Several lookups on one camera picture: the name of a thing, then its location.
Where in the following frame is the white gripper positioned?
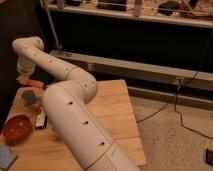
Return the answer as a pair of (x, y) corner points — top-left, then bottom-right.
(17, 57), (36, 83)

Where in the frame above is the orange pepper with green stem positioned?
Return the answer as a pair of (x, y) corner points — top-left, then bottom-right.
(17, 78), (44, 89)

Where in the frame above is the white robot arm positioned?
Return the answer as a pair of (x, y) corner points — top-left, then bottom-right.
(12, 37), (140, 171)

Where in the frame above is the blue-grey ceramic cup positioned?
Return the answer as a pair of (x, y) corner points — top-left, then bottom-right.
(21, 90), (40, 107)

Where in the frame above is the metal pole stand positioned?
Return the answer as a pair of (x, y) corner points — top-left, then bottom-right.
(42, 0), (65, 55)

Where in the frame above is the red and black box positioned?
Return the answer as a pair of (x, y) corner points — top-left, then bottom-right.
(35, 109), (47, 129)

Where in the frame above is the red bowl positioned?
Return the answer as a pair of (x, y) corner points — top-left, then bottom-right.
(3, 115), (33, 141)

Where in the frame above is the blue sponge cloth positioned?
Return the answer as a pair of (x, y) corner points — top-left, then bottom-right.
(0, 145), (17, 170)

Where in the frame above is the wooden shelf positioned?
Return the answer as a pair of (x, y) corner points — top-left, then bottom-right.
(42, 0), (213, 29)

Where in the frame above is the black box on floor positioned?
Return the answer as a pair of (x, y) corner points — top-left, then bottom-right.
(205, 149), (213, 166)

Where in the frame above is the black cable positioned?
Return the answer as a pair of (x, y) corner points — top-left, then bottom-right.
(136, 33), (213, 140)

